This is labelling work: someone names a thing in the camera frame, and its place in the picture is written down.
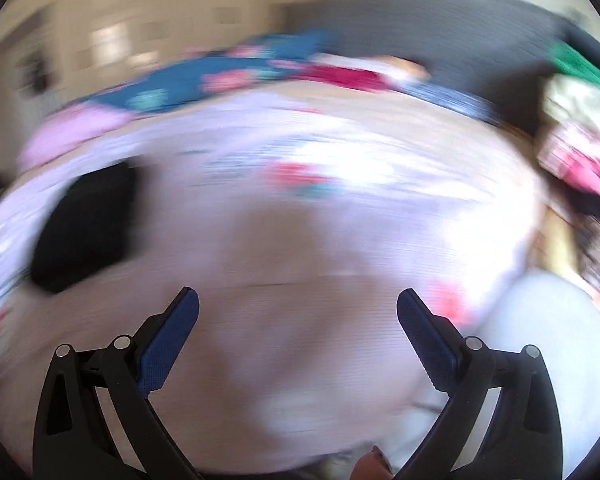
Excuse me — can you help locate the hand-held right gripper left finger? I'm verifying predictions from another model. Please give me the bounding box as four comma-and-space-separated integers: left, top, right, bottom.
31, 286, 204, 480

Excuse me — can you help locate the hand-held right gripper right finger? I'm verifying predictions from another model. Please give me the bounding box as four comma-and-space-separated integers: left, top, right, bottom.
391, 287, 564, 480

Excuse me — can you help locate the black sweater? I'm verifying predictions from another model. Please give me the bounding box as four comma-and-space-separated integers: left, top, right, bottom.
29, 160, 143, 295

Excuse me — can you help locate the colourful clothes pile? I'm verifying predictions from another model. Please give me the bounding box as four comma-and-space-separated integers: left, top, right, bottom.
535, 42, 600, 311

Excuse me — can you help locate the light grey cloth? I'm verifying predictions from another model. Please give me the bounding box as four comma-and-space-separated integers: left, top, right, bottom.
480, 270, 600, 480

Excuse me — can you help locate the pink pillow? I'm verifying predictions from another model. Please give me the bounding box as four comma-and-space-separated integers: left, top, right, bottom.
20, 102, 136, 171

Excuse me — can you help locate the blue white patterned cloth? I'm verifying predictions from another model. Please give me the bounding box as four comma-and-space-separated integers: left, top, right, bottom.
405, 82, 503, 123

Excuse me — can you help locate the blue floral quilt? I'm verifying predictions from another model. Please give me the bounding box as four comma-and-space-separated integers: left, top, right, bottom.
87, 30, 341, 113

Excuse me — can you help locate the red floral cloth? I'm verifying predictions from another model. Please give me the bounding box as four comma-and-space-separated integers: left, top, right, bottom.
305, 57, 431, 93

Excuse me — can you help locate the white wardrobe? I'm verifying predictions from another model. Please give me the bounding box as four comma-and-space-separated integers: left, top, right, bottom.
15, 0, 276, 96

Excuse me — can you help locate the grey padded headboard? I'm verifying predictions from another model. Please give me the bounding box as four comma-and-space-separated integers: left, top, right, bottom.
280, 0, 600, 136

